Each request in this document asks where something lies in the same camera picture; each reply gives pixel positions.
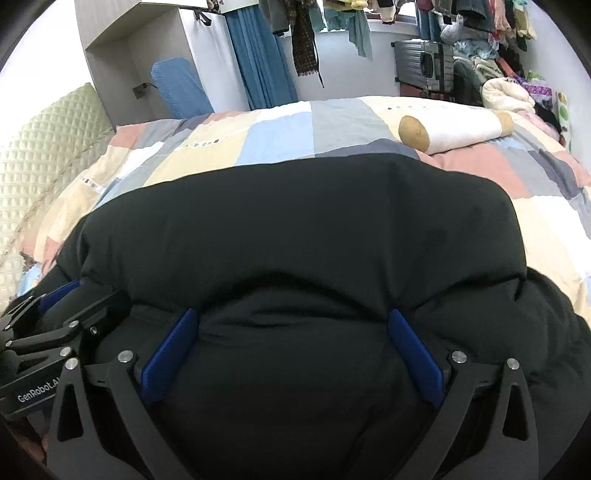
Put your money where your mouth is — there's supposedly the black puffer jacket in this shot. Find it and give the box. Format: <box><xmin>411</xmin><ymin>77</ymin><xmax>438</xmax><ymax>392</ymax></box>
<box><xmin>35</xmin><ymin>153</ymin><xmax>590</xmax><ymax>479</ymax></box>

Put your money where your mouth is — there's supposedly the grey suitcase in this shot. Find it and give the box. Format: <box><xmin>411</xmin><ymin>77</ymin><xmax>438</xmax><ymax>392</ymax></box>
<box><xmin>392</xmin><ymin>39</ymin><xmax>454</xmax><ymax>94</ymax></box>

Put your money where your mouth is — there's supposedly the white cylindrical bolster pillow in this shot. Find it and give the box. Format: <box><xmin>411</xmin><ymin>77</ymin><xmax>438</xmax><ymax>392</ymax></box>
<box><xmin>399</xmin><ymin>108</ymin><xmax>514</xmax><ymax>155</ymax></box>

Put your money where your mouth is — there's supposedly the blue padded board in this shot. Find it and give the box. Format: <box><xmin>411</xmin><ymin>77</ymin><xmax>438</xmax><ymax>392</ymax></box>
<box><xmin>150</xmin><ymin>57</ymin><xmax>214</xmax><ymax>119</ymax></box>

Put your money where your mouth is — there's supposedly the cream fluffy blanket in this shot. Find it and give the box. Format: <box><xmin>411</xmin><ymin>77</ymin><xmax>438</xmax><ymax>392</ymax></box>
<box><xmin>481</xmin><ymin>77</ymin><xmax>536</xmax><ymax>113</ymax></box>

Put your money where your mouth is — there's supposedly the plaid brown shirt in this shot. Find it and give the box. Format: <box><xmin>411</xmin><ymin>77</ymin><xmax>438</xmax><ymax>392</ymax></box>
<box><xmin>286</xmin><ymin>0</ymin><xmax>325</xmax><ymax>87</ymax></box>

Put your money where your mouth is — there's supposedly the colourful patchwork duvet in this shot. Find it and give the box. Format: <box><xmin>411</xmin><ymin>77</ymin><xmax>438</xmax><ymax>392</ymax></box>
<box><xmin>34</xmin><ymin>96</ymin><xmax>590</xmax><ymax>317</ymax></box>

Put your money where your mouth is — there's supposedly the grey wall cabinet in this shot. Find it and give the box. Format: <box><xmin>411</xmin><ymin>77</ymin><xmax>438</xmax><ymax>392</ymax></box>
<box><xmin>74</xmin><ymin>0</ymin><xmax>180</xmax><ymax>50</ymax></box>

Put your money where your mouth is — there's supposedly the cream quilted headboard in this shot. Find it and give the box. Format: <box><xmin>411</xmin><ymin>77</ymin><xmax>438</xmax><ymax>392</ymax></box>
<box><xmin>1</xmin><ymin>83</ymin><xmax>114</xmax><ymax>308</ymax></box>

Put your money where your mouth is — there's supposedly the blue curtain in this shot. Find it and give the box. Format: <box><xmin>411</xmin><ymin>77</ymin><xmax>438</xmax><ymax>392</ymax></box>
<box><xmin>224</xmin><ymin>6</ymin><xmax>297</xmax><ymax>110</ymax></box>

